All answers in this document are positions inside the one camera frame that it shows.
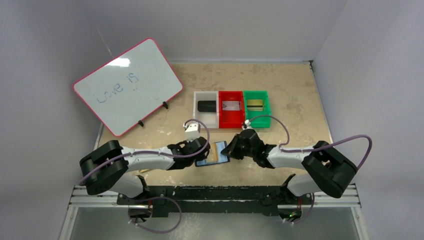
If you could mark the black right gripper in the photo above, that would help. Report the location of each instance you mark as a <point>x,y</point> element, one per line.
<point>238,147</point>

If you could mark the blue leather card holder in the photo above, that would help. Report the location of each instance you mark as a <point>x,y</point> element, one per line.
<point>221,145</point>

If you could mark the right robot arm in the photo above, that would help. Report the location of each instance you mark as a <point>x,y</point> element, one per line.
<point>327,170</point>

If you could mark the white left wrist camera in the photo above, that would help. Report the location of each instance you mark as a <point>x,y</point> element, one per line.
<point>192,131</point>

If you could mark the pink framed whiteboard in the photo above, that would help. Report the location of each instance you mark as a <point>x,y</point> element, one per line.
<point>126,90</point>

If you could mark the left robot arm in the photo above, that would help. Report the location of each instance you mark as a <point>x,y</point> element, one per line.
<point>107,167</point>

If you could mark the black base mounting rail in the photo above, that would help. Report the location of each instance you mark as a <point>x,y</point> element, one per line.
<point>268,200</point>

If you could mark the red plastic bin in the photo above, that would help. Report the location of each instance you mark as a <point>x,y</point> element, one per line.
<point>231,119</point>

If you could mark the gold card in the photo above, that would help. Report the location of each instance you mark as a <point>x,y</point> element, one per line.
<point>213,156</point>
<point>255,105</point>

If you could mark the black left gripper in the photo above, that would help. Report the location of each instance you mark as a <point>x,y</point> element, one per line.
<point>202,157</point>

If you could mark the aluminium frame rail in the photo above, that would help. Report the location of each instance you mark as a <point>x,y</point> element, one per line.
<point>80,199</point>

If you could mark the green plastic bin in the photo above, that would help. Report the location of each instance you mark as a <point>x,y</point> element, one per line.
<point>261,122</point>

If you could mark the white plastic bin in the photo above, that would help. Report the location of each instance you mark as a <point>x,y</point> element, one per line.
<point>210,119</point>

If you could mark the silver credit card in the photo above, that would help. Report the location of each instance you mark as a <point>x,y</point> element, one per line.
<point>231,105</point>

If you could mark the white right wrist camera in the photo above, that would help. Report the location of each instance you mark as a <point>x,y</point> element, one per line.
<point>246,125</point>

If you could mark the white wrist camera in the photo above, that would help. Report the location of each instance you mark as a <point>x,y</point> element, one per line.
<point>246,125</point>
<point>192,131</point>

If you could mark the black card in bin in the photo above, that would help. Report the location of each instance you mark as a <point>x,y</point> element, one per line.
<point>206,106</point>

